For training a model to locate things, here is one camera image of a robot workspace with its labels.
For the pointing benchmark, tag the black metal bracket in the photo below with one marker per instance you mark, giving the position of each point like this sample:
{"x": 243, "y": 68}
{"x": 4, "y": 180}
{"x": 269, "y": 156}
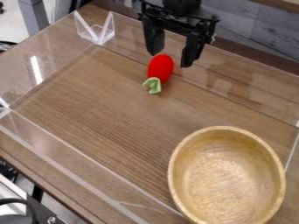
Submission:
{"x": 46, "y": 216}

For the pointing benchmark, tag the brown wooden bowl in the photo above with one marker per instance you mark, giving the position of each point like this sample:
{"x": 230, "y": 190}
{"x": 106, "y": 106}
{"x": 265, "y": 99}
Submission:
{"x": 226, "y": 177}

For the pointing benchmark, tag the grey post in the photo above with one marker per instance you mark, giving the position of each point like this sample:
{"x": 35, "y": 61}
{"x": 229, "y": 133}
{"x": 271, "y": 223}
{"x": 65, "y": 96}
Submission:
{"x": 34, "y": 15}

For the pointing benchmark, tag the red toy with green stem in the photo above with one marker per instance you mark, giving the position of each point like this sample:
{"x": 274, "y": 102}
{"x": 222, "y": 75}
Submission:
{"x": 159, "y": 73}

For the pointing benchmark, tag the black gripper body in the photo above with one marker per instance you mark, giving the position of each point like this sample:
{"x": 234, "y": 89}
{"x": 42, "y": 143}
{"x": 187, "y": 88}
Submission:
{"x": 178, "y": 16}

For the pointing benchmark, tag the clear acrylic tray enclosure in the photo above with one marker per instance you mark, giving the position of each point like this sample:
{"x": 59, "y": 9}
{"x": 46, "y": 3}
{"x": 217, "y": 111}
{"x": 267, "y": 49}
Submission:
{"x": 91, "y": 137}

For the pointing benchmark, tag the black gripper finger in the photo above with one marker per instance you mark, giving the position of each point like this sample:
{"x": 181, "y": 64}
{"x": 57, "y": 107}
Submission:
{"x": 191, "y": 52}
{"x": 154, "y": 37}

